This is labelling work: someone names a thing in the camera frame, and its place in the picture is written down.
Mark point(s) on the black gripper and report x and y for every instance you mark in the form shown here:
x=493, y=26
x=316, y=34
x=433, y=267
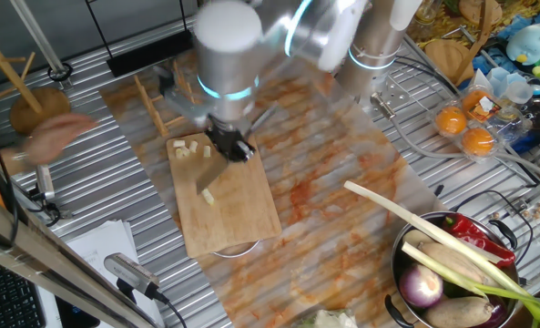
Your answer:
x=226, y=136

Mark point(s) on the steel cleaver knife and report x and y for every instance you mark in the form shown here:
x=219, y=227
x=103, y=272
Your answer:
x=210, y=175

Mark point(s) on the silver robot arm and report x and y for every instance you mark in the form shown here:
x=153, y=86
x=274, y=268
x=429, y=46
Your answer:
x=228, y=59

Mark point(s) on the bare person hand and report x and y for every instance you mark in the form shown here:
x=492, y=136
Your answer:
x=58, y=136

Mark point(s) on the wooden cutting board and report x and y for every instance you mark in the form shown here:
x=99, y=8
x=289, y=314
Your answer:
x=247, y=214

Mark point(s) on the marble pattern table mat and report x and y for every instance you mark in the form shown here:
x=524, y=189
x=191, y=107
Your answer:
x=319, y=159

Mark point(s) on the wooden peg knife rack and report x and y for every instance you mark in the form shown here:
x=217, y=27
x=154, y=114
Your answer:
x=153, y=109

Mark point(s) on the long green scallion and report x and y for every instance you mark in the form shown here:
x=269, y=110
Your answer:
x=388, y=206
x=433, y=264

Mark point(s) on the white paper stack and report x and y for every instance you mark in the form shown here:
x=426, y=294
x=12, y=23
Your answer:
x=101, y=241

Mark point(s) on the pale green cabbage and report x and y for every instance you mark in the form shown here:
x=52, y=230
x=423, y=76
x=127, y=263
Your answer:
x=329, y=320

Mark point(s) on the pale potato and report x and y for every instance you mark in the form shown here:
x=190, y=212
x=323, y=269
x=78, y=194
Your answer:
x=415, y=237

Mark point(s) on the small black object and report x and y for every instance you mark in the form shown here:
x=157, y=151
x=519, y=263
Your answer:
x=439, y=190

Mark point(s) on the orange fruit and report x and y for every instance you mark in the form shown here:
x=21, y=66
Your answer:
x=477, y=142
x=450, y=120
x=472, y=102

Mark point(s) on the wooden mug tree stand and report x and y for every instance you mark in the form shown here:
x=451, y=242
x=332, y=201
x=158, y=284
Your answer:
x=445, y=57
x=23, y=118

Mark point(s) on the purple onion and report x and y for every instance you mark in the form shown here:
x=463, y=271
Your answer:
x=420, y=287

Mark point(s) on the black smartphone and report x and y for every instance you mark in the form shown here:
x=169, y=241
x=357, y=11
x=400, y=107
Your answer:
x=76, y=316

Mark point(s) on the silver tripod pole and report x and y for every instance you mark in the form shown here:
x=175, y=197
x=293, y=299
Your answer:
x=38, y=36

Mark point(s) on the clear glass jar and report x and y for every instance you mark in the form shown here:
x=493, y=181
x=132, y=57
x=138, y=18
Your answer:
x=426, y=13

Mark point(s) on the brown sweet potato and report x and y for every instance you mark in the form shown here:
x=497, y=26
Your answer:
x=456, y=312
x=456, y=262

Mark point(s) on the red pepper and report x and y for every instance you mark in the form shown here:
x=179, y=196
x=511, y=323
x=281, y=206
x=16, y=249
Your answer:
x=470, y=230

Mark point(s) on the clear plastic fruit container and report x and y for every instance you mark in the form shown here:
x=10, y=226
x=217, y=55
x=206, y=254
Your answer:
x=502, y=127

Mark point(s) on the white plastic cup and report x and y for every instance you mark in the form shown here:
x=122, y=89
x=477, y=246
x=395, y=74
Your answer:
x=519, y=92
x=497, y=79

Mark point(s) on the black keyboard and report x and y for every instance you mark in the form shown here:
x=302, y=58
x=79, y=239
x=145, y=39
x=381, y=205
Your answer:
x=5, y=300

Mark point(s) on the purple eggplant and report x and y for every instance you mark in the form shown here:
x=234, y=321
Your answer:
x=497, y=314

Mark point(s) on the light blue plush toy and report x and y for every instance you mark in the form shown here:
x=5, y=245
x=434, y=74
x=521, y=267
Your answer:
x=526, y=45

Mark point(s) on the yellow dried pasta bag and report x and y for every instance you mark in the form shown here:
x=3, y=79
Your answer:
x=520, y=9

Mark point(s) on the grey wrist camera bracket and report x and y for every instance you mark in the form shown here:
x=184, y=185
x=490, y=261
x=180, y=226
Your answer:
x=183, y=107

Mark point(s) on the silver depth camera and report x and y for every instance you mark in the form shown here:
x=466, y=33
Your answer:
x=45, y=181
x=130, y=272

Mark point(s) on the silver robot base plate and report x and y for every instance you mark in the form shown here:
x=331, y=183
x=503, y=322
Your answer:
x=399, y=93

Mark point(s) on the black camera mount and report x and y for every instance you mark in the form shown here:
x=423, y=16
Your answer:
x=46, y=209

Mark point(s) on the aluminium frame beam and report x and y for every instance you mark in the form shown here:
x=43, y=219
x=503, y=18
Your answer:
x=23, y=243

